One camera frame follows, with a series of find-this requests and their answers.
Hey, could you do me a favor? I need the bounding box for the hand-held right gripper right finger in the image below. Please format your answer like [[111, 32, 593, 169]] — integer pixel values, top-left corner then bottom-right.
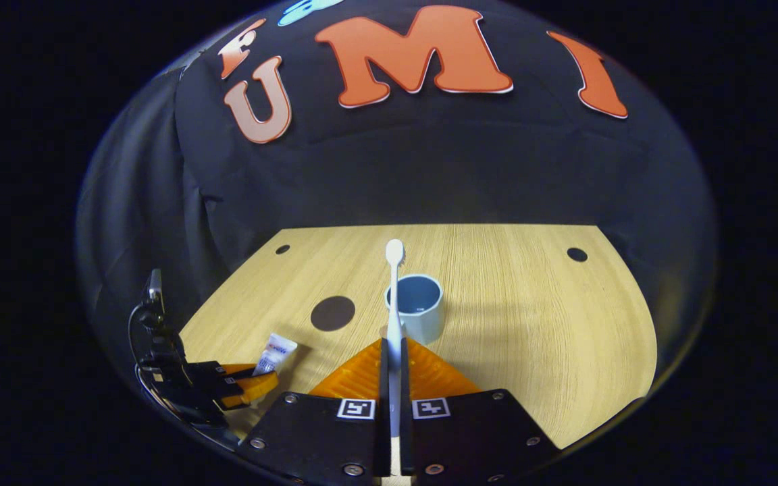
[[399, 337, 562, 486]]

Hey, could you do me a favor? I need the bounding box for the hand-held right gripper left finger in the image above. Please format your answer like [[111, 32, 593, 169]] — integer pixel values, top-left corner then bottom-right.
[[237, 337, 390, 486]]

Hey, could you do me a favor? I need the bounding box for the white toothpaste tube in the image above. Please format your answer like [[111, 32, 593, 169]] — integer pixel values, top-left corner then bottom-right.
[[252, 333, 299, 376]]

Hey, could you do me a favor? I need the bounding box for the dark round coaster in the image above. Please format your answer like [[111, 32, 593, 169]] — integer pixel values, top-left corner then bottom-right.
[[311, 296, 356, 332]]

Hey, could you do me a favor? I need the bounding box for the light blue cup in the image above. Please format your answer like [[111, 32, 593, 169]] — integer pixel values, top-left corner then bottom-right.
[[385, 274, 444, 345]]

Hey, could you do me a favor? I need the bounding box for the white toothbrush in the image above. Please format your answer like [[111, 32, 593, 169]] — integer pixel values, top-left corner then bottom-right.
[[385, 239, 406, 439]]

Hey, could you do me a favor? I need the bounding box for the black backdrop cloth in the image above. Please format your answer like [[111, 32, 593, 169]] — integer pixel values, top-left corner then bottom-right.
[[78, 0, 717, 419]]

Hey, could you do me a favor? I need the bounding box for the black cable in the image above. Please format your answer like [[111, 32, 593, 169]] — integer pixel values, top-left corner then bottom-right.
[[127, 302, 160, 379]]

